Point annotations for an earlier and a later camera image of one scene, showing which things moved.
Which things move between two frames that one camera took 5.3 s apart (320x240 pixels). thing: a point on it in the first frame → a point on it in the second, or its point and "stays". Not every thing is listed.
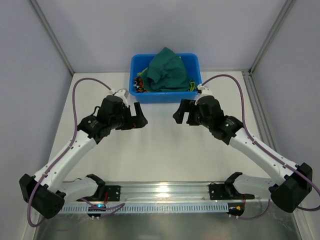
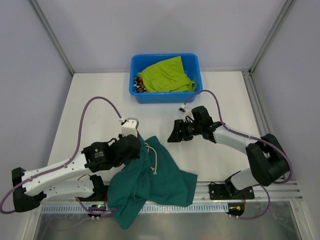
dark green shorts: x=166 y=72 → x=155 y=177
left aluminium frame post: x=47 y=29 stays
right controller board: x=236 y=209 stays
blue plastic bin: x=138 y=62 stays
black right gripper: x=191 y=116 → x=182 y=130
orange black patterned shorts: x=138 y=85 stays
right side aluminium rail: x=264 y=128 stays
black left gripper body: x=130 y=118 → x=135 y=146
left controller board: x=96 y=215 stays
